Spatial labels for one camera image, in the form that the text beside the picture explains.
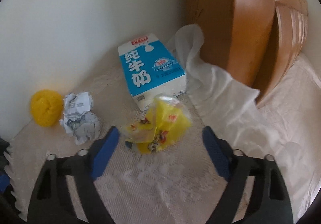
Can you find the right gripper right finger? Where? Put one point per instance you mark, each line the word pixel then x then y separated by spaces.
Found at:
pixel 269 201

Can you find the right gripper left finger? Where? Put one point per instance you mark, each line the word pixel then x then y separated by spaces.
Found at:
pixel 65 191

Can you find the printed paper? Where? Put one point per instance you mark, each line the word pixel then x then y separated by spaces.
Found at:
pixel 79 121

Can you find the yellow snack wrapper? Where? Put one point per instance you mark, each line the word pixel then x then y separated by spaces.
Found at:
pixel 165 122

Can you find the yellow mesh ball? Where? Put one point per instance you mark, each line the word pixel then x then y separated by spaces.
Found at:
pixel 46 107

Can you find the bed with pink sheet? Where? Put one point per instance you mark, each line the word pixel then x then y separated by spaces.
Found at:
pixel 293 109

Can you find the blue white milk carton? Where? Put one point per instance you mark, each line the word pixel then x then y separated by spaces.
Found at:
pixel 150 69

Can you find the wooden headboard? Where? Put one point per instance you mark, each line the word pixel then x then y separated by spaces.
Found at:
pixel 255 41

